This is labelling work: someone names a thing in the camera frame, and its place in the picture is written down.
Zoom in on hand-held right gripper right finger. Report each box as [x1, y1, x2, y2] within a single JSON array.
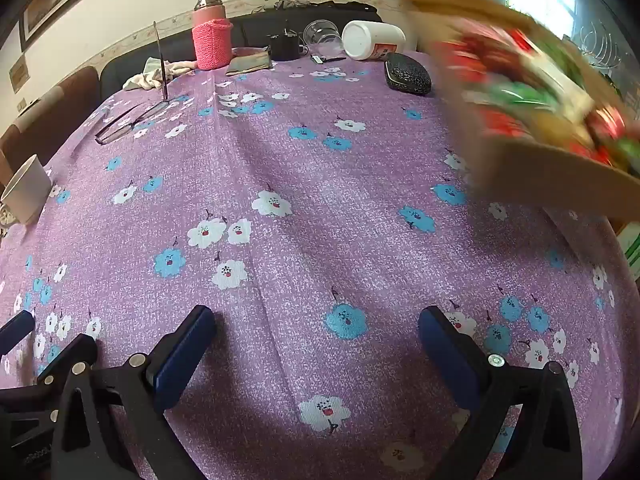
[[419, 306, 583, 480]]

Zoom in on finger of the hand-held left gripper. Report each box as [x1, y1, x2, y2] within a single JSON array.
[[0, 310, 35, 356], [0, 376, 65, 466]]

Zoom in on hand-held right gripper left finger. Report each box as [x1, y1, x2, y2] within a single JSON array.
[[37, 305, 218, 480]]

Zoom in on cardboard box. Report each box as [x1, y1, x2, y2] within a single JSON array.
[[397, 0, 640, 233]]

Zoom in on pile of mixed snacks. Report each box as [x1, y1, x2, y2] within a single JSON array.
[[435, 15, 636, 171]]

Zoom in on white mug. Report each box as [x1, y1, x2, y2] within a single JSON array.
[[0, 154, 53, 226]]

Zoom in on purple floral tablecloth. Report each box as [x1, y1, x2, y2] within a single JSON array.
[[0, 52, 640, 480]]

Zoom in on green white carton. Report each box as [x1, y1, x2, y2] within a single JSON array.
[[617, 220, 640, 281]]

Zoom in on brown chair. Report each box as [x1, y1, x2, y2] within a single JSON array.
[[0, 66, 101, 181]]

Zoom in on white gloves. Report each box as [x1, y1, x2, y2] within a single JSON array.
[[124, 57, 198, 92]]

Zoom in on black textured glasses case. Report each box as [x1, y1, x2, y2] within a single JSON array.
[[384, 52, 432, 96]]

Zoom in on black eyeglasses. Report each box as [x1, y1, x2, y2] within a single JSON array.
[[95, 21, 173, 145]]

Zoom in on pink knit-sleeved bottle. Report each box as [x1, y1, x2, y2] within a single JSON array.
[[191, 0, 234, 71]]

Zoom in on small black cup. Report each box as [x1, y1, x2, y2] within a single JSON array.
[[267, 27, 308, 62]]

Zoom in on white plastic jar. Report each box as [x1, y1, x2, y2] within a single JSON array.
[[341, 20, 407, 62]]

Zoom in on black sofa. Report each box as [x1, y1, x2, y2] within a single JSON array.
[[100, 2, 386, 103]]

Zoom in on clear glass jar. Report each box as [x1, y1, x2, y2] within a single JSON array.
[[302, 19, 343, 56]]

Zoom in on black bag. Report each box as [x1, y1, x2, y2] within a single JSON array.
[[272, 0, 378, 13]]

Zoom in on small wall plaque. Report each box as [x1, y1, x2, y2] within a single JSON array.
[[9, 57, 28, 93]]

